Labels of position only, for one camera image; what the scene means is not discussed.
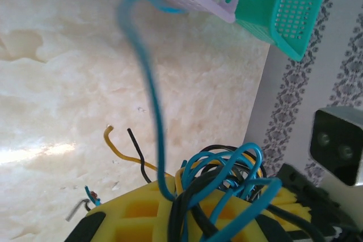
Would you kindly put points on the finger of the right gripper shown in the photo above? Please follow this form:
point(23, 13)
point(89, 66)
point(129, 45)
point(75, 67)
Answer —
point(300, 213)

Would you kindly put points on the teal plastic basket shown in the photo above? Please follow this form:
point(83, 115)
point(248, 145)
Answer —
point(289, 46)

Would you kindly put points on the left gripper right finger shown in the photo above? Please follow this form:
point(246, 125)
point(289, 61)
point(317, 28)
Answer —
point(269, 232)

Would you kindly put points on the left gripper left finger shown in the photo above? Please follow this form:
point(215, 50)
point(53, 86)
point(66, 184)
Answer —
point(136, 225)

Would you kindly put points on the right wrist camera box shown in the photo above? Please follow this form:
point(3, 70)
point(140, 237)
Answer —
point(340, 123)

